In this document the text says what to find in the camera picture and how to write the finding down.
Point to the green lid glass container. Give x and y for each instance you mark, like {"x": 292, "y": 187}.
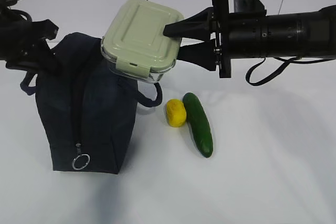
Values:
{"x": 134, "y": 45}

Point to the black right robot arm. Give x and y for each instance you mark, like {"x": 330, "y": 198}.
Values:
{"x": 249, "y": 32}

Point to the green cucumber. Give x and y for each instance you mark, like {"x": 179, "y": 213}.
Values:
{"x": 199, "y": 123}

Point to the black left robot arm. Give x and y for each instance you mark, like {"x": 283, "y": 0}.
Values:
{"x": 14, "y": 23}

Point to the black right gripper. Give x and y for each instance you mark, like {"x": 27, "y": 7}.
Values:
{"x": 202, "y": 25}

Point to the navy blue lunch bag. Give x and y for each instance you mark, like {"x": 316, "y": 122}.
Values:
{"x": 87, "y": 111}

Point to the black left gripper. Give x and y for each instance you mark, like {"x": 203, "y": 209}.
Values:
{"x": 34, "y": 54}

